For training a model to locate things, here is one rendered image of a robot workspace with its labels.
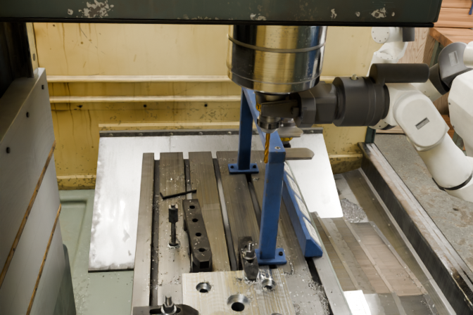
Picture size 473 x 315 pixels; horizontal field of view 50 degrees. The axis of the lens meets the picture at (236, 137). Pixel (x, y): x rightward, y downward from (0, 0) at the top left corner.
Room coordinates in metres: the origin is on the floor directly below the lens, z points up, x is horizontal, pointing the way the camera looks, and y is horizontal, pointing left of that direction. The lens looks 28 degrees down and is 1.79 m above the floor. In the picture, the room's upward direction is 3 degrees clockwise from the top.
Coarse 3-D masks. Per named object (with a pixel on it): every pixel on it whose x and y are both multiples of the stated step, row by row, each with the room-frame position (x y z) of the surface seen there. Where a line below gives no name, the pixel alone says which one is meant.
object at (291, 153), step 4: (284, 148) 1.05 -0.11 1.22; (288, 148) 1.05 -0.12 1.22; (292, 148) 1.05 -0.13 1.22; (296, 148) 1.05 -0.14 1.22; (300, 148) 1.05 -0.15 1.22; (304, 148) 1.05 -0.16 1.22; (308, 148) 1.06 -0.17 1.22; (288, 152) 1.03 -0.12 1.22; (292, 152) 1.03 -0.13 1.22; (296, 152) 1.03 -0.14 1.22; (300, 152) 1.04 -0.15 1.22; (304, 152) 1.04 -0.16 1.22; (308, 152) 1.04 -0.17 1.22; (312, 152) 1.04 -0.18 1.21; (288, 156) 1.01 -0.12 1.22; (292, 156) 1.01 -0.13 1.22; (296, 156) 1.01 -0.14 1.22; (300, 156) 1.02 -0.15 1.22; (304, 156) 1.02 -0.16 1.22; (308, 156) 1.02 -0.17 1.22; (312, 156) 1.02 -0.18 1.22
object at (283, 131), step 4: (280, 128) 1.16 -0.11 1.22; (284, 128) 1.16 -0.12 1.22; (288, 128) 1.16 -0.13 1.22; (292, 128) 1.16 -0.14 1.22; (296, 128) 1.16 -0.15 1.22; (280, 132) 1.13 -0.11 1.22; (284, 132) 1.13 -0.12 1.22; (288, 132) 1.13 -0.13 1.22; (292, 132) 1.14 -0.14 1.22; (296, 132) 1.14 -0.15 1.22; (300, 132) 1.14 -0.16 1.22; (280, 136) 1.11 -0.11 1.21; (284, 136) 1.12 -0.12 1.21; (288, 136) 1.12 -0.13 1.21; (292, 136) 1.12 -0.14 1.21; (296, 136) 1.12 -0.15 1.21; (300, 136) 1.12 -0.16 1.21
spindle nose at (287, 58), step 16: (240, 32) 0.75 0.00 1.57; (256, 32) 0.73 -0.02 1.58; (272, 32) 0.73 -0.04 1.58; (288, 32) 0.73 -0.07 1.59; (304, 32) 0.73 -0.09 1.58; (320, 32) 0.76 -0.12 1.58; (240, 48) 0.75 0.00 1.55; (256, 48) 0.73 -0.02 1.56; (272, 48) 0.73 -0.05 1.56; (288, 48) 0.73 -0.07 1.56; (304, 48) 0.73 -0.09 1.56; (320, 48) 0.76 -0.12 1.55; (240, 64) 0.75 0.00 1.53; (256, 64) 0.73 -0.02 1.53; (272, 64) 0.73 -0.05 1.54; (288, 64) 0.73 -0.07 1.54; (304, 64) 0.74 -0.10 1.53; (320, 64) 0.77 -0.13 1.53; (240, 80) 0.75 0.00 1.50; (256, 80) 0.73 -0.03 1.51; (272, 80) 0.73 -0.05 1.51; (288, 80) 0.73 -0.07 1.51; (304, 80) 0.74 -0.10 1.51
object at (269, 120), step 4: (260, 116) 0.80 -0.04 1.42; (264, 116) 0.79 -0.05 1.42; (260, 120) 0.79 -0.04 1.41; (264, 120) 0.79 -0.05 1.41; (268, 120) 0.79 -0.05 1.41; (272, 120) 0.79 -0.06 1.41; (276, 120) 0.79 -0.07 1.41; (280, 120) 0.80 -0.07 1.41; (260, 124) 0.79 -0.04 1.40; (264, 124) 0.79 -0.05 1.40; (268, 124) 0.78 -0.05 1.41; (272, 124) 0.79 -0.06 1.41; (276, 124) 0.79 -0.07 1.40; (280, 124) 0.80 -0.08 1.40; (260, 128) 0.80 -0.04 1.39; (264, 128) 0.79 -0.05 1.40; (268, 128) 0.78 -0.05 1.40; (272, 128) 0.79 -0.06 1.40; (276, 128) 0.79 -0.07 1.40; (268, 132) 0.79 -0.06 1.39; (272, 132) 0.80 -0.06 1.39
